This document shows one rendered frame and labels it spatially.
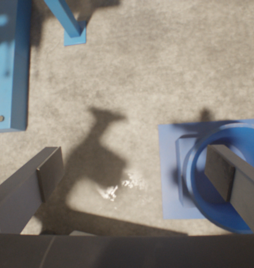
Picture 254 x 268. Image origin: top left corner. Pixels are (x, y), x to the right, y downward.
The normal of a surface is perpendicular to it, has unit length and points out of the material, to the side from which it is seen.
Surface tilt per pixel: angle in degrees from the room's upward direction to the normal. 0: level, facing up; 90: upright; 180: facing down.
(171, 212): 0
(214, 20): 0
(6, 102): 0
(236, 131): 62
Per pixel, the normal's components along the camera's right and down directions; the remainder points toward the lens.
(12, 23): -0.14, -0.12
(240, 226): -0.04, -0.93
